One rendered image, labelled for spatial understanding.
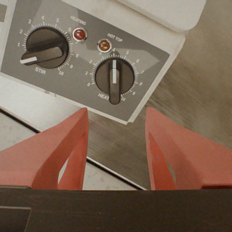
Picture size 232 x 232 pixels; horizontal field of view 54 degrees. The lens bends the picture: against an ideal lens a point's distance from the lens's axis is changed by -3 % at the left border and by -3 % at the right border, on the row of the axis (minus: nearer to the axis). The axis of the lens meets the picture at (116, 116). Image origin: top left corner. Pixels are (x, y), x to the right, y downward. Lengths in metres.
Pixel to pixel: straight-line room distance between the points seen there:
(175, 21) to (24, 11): 0.10
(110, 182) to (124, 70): 0.13
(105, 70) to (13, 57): 0.07
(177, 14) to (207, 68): 0.12
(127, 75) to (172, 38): 0.04
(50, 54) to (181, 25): 0.09
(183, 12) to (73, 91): 0.10
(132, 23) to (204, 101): 0.14
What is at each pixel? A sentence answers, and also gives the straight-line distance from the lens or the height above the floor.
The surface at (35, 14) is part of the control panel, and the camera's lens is 0.18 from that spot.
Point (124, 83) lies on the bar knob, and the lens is 0.19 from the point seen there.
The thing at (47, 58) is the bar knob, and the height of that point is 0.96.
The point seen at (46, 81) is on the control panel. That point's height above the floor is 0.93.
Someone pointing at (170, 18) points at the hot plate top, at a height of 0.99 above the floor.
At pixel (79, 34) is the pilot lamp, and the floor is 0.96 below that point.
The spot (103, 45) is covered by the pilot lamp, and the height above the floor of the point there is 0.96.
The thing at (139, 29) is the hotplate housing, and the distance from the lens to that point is 0.18.
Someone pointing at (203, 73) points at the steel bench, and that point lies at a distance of 0.28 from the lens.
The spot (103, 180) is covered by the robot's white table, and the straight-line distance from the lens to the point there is 0.26.
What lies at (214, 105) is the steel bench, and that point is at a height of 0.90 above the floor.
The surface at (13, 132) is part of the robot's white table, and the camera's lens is 0.24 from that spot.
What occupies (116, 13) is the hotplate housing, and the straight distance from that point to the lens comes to 0.18.
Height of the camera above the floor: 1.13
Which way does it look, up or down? 75 degrees down
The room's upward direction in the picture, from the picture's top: 123 degrees clockwise
